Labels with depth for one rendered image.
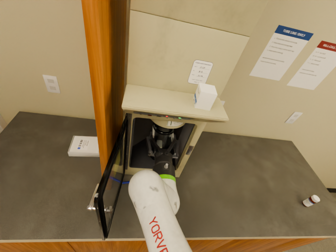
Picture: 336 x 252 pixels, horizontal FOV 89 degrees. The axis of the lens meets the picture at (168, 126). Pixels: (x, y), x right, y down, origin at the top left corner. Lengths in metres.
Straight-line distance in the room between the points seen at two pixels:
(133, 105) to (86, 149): 0.62
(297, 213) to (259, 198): 0.23
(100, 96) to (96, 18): 0.19
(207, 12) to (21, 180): 1.03
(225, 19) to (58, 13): 0.75
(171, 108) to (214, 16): 0.26
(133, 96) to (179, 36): 0.21
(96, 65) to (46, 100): 0.90
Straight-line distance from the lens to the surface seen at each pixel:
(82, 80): 1.14
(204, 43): 0.53
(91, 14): 0.42
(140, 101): 0.50
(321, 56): 1.36
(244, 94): 1.25
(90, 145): 1.07
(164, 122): 0.71
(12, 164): 1.16
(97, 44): 0.44
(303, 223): 1.32
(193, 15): 0.50
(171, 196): 0.61
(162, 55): 0.52
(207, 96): 0.51
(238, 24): 0.54
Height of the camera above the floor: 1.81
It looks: 43 degrees down
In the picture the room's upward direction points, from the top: 16 degrees clockwise
